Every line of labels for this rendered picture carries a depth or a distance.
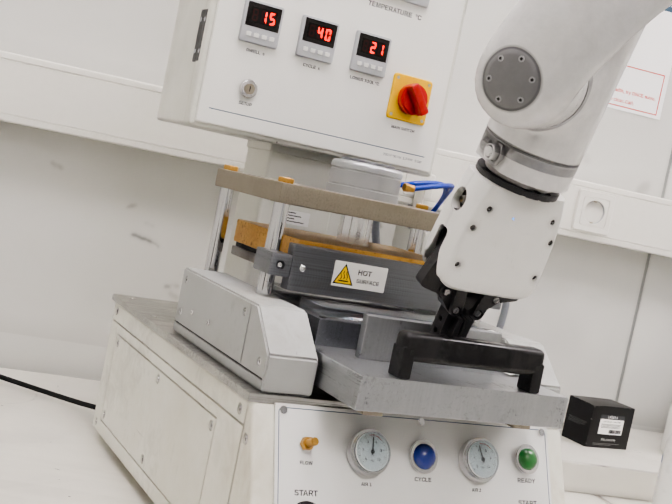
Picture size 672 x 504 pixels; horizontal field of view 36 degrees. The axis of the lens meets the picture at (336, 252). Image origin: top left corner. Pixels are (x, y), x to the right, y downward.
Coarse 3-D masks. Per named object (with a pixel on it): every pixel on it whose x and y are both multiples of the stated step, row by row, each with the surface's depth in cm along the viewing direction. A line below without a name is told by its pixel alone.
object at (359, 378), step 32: (384, 320) 93; (320, 352) 91; (352, 352) 95; (384, 352) 93; (320, 384) 90; (352, 384) 85; (384, 384) 85; (416, 384) 87; (448, 384) 88; (480, 384) 92; (512, 384) 95; (448, 416) 89; (480, 416) 90; (512, 416) 92; (544, 416) 93
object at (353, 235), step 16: (240, 224) 114; (256, 224) 111; (352, 224) 110; (368, 224) 111; (240, 240) 113; (256, 240) 109; (288, 240) 102; (304, 240) 100; (320, 240) 105; (336, 240) 112; (352, 240) 110; (368, 240) 112; (240, 256) 112; (384, 256) 104; (400, 256) 106; (416, 256) 112
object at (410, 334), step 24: (408, 336) 86; (432, 336) 87; (456, 336) 89; (408, 360) 86; (432, 360) 87; (456, 360) 88; (480, 360) 89; (504, 360) 90; (528, 360) 92; (528, 384) 92
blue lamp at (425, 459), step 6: (420, 444) 94; (426, 444) 94; (420, 450) 93; (426, 450) 93; (432, 450) 94; (414, 456) 93; (420, 456) 93; (426, 456) 93; (432, 456) 94; (420, 462) 93; (426, 462) 93; (432, 462) 94; (426, 468) 93
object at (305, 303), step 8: (304, 304) 99; (312, 304) 98; (320, 312) 96; (328, 312) 96; (336, 312) 97; (344, 312) 97; (352, 312) 97; (360, 312) 104; (352, 320) 97; (360, 320) 98; (416, 320) 101; (472, 328) 104; (480, 328) 105
